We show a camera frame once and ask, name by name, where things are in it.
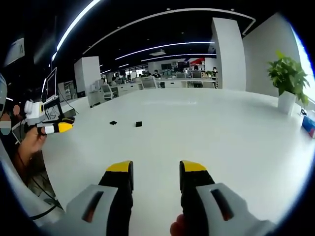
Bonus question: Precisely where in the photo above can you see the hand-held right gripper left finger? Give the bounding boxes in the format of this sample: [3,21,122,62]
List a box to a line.
[64,160,135,236]

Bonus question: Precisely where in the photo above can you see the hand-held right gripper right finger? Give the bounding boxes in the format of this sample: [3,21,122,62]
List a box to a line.
[179,160,277,236]

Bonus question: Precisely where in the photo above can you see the person's left hand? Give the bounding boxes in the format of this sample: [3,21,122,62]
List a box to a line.
[18,125,48,158]

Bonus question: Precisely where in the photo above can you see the person's right hand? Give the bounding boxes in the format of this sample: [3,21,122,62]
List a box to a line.
[169,213,189,236]

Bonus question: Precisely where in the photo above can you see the computer monitor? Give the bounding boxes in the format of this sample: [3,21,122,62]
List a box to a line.
[45,67,59,99]

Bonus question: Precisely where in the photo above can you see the white office chair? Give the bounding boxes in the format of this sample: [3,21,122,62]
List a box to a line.
[101,84,114,100]

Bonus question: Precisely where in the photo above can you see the grey mesh office chair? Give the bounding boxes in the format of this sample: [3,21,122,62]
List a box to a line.
[141,76,158,90]

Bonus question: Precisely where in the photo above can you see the long ceiling light strip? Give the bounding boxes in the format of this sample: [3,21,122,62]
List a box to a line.
[51,0,103,62]

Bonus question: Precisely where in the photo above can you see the row of white office desks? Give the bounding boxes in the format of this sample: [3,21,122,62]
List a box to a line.
[108,76,217,97]

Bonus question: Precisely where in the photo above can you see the blue tissue box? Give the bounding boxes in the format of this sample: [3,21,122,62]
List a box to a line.
[302,115,315,138]

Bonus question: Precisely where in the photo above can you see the green potted plant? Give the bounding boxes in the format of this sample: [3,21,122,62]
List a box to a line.
[266,50,311,116]

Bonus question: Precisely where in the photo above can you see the black cable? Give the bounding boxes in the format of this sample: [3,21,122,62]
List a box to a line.
[27,203,65,220]

